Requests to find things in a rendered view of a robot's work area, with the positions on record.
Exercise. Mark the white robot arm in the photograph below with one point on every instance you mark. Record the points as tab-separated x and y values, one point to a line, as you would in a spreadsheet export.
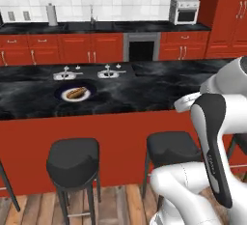
233	113

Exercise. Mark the red island counter base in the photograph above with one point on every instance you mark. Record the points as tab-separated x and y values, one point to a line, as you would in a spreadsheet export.
122	129

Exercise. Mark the white grey rimmed plate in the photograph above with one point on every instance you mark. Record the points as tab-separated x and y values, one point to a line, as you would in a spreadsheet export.
182	104

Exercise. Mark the dark rimmed white plate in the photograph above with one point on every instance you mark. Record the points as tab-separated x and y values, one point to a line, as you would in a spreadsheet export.
64	97

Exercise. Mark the silver tap fixture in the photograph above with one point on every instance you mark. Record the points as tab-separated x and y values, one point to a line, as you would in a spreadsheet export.
108	73
65	75

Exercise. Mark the brown hot dog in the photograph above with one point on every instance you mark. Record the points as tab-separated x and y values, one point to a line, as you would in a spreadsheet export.
76	92

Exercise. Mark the steel dishwasher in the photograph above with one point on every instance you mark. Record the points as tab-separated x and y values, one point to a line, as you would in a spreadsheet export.
141	47

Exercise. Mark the black bar stool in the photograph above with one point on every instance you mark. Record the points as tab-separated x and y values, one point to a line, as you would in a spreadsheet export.
7	183
73	163
240	140
172	148

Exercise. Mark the long red base cupboard run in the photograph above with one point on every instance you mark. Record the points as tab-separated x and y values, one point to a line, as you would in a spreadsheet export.
74	47

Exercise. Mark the short red base cupboard run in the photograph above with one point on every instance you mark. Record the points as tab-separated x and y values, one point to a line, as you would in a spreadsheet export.
183	45

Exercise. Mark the silver sink tap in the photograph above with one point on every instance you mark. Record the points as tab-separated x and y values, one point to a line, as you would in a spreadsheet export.
92	18

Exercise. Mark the white toaster oven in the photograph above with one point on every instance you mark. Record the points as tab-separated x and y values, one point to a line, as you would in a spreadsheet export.
184	11

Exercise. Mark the white paper towel roll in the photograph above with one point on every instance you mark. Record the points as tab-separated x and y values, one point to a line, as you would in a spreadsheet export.
51	14

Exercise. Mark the tall red cupboard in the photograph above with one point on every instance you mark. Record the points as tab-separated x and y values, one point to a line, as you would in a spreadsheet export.
228	16

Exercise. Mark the grey wall socket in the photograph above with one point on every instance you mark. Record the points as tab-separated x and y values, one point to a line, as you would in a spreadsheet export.
11	16
26	15

